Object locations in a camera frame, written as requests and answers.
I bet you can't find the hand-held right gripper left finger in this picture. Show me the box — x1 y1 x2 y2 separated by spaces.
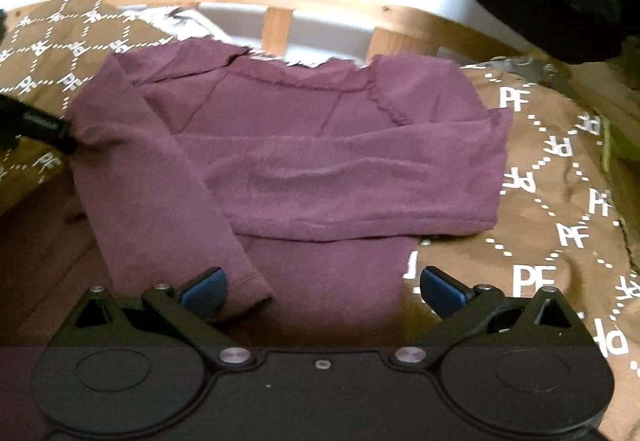
72 266 252 368

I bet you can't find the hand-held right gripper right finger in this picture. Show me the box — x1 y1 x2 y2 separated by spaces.
392 266 597 368

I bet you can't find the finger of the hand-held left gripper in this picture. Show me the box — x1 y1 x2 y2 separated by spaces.
0 94 81 155

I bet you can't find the yellow-green cloth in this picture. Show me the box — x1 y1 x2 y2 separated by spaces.
599 108 640 174

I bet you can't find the white patterned sheet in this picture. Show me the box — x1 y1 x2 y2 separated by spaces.
119 5 362 68

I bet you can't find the purple long-sleeve shirt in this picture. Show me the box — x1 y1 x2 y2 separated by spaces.
67 41 516 347

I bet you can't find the brown printed blanket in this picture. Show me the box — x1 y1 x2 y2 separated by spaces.
0 0 640 441

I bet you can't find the grey cloth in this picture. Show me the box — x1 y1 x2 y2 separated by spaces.
472 55 568 89

